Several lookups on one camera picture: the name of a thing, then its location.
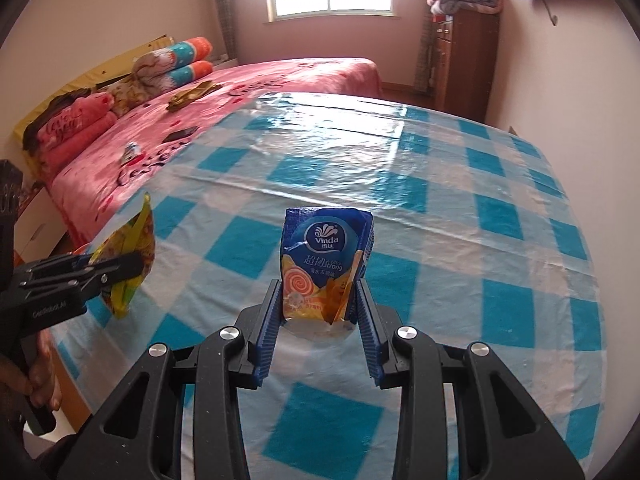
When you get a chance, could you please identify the gold cloth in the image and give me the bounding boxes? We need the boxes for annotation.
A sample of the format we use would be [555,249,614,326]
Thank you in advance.
[167,80,221,112]

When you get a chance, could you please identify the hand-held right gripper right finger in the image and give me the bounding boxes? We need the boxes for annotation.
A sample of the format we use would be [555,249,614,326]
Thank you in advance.
[354,280,586,480]

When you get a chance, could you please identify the blue white checkered tablecloth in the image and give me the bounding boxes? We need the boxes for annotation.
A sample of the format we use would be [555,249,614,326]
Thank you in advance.
[50,91,608,480]

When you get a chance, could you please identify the yellow headboard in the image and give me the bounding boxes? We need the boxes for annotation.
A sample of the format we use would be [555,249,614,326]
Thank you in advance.
[12,35,176,136]

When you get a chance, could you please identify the grey checked curtain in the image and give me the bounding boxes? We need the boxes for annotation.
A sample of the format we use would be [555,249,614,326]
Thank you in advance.
[209,0,241,61]
[415,10,438,93]

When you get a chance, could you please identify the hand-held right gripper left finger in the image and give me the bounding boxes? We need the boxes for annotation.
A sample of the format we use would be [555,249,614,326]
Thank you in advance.
[65,279,286,480]

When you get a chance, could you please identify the yellow snack packet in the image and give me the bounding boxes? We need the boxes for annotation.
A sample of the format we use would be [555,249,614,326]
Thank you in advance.
[90,192,157,320]

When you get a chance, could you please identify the blue tissue packet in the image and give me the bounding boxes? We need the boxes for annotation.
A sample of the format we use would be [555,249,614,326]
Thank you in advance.
[280,206,376,338]

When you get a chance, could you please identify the pink printed bed blanket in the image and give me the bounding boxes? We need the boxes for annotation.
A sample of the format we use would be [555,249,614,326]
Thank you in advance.
[47,57,383,251]

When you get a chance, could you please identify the person's left hand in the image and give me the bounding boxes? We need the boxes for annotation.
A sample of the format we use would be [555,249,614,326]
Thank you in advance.
[27,345,63,411]

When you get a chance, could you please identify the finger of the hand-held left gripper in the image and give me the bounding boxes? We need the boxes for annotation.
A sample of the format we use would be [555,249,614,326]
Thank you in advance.
[15,252,144,288]

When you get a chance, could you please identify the bed frame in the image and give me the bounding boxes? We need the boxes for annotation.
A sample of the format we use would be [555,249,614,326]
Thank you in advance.
[14,182,76,261]

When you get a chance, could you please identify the wooden cabinet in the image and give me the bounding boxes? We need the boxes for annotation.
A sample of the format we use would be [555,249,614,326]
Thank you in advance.
[432,10,501,123]

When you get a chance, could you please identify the beige floral pillow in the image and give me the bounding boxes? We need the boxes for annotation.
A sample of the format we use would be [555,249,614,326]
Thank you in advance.
[97,77,151,116]

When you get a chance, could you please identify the folded pink blanket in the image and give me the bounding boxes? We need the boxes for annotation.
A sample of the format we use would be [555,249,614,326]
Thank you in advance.
[22,91,118,181]

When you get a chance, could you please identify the folded teal orange quilt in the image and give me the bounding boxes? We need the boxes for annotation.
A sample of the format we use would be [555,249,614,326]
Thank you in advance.
[132,37,215,88]

